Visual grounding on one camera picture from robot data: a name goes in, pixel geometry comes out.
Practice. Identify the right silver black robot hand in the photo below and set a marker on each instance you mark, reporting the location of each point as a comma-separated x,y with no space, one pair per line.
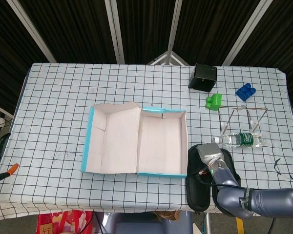
211,152

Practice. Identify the black rubber slipper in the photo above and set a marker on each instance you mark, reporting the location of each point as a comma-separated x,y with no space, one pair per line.
230,161
197,195

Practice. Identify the teal cardboard shoe box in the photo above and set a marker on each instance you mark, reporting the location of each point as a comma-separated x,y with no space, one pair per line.
122,141

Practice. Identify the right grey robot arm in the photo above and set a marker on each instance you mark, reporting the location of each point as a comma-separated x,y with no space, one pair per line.
271,200

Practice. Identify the small black cardboard box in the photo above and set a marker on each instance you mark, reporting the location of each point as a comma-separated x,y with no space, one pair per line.
205,74

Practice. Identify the clear green-label water bottle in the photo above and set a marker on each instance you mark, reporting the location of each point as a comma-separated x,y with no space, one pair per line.
245,140

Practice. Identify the green toy building block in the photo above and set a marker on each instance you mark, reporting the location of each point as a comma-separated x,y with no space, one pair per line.
216,101

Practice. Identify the blue toy building block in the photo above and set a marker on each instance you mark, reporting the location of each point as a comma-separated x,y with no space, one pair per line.
244,93

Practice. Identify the metal table leg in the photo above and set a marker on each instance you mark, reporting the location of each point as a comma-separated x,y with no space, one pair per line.
207,224

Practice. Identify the brown paper bag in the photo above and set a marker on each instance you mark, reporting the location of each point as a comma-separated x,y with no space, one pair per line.
167,215

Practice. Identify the yellow strip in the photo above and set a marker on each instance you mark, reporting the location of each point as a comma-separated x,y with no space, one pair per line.
239,225

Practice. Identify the white black checked tablecloth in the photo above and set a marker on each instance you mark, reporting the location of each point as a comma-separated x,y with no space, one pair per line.
51,109

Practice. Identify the red patterned bag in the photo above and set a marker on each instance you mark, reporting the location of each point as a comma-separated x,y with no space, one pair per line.
63,221

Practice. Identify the grey blue chair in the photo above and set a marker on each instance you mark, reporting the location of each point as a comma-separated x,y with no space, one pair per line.
141,225

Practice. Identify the white metal triangular stand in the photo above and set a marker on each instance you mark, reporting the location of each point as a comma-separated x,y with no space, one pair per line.
166,58

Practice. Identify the dark white-framed folding screen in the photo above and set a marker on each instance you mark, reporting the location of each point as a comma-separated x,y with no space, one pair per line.
75,29

